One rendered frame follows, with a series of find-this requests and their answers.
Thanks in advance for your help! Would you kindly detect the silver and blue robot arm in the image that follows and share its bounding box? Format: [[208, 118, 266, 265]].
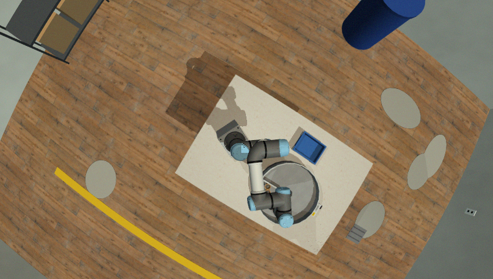
[[224, 131, 294, 228]]

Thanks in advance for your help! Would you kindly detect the blue crate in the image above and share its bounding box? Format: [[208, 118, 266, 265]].
[[292, 131, 326, 164]]

